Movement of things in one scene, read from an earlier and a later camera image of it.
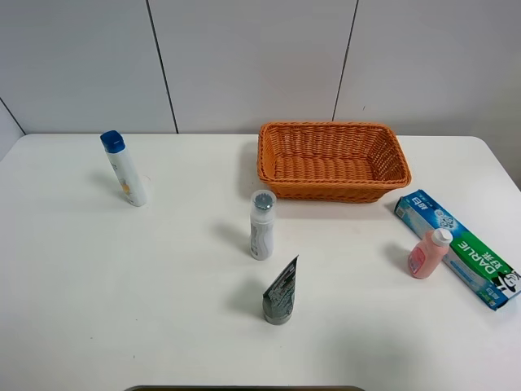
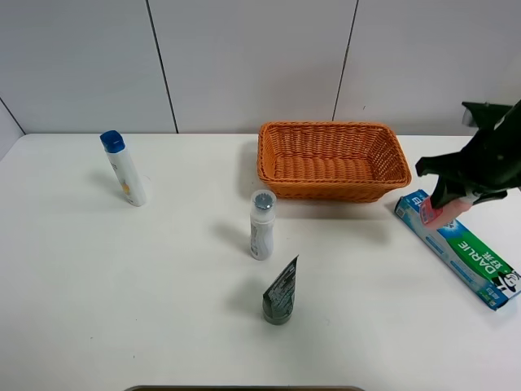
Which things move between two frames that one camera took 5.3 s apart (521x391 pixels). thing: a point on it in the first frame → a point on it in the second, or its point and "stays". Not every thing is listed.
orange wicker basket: x=330 y=162 stays
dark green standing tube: x=278 y=298 stays
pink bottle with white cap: x=426 y=257 → x=435 y=217
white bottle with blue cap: x=115 y=147 stays
